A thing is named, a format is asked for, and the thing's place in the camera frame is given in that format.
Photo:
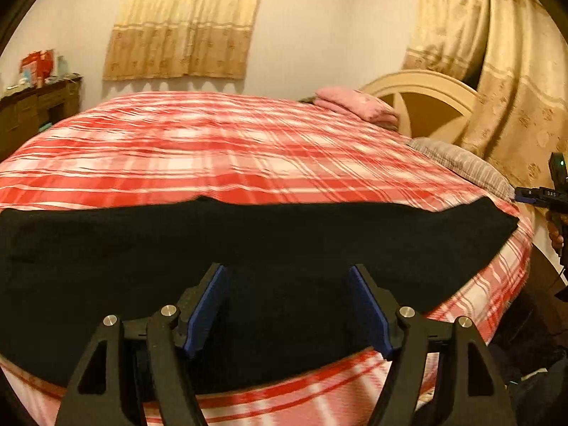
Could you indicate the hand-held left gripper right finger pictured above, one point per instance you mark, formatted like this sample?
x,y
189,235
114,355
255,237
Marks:
x,y
370,315

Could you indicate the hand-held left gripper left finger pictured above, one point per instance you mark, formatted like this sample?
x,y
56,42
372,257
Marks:
x,y
206,310

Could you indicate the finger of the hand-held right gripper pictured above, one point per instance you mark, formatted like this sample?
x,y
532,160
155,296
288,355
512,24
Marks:
x,y
527,194

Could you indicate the black pants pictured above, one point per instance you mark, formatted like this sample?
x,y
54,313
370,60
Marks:
x,y
266,239

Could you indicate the person's right hand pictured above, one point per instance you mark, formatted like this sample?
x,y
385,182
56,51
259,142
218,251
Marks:
x,y
554,233

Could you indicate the grey striped pillow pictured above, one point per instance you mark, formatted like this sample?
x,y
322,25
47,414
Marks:
x,y
466,164

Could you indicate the beige patterned window curtain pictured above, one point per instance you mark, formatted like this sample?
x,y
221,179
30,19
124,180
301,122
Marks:
x,y
186,22
510,75

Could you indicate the cream bed headboard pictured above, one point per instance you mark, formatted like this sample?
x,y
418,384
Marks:
x,y
426,86

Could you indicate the red plaid bed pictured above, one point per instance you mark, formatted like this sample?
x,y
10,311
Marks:
x,y
222,151

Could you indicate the pink folded blanket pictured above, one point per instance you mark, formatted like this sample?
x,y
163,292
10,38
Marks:
x,y
355,102

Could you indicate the brown wooden desk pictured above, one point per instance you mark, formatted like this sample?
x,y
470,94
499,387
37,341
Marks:
x,y
31,111

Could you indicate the red gift bag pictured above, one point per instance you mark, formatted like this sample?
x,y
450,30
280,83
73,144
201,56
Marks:
x,y
37,64

